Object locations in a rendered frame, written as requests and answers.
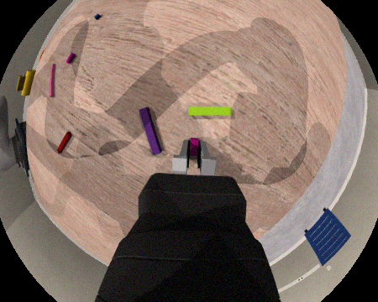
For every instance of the small magenta block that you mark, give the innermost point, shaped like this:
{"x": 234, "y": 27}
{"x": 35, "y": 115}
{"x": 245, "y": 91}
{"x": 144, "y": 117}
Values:
{"x": 193, "y": 146}
{"x": 70, "y": 58}

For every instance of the pink rod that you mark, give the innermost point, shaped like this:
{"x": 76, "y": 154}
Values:
{"x": 52, "y": 80}

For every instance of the lime green rod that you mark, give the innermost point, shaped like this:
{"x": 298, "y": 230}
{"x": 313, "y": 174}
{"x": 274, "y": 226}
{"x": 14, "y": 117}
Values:
{"x": 210, "y": 110}

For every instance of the purple rod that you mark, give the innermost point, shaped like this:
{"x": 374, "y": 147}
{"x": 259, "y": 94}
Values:
{"x": 150, "y": 130}

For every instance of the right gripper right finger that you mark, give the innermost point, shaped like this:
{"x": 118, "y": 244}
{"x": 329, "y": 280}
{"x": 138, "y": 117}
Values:
{"x": 206, "y": 164}

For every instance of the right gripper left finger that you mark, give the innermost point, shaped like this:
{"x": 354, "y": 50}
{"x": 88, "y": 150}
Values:
{"x": 181, "y": 162}

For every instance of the dark red rod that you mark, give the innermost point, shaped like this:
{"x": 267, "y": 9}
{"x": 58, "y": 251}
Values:
{"x": 64, "y": 142}

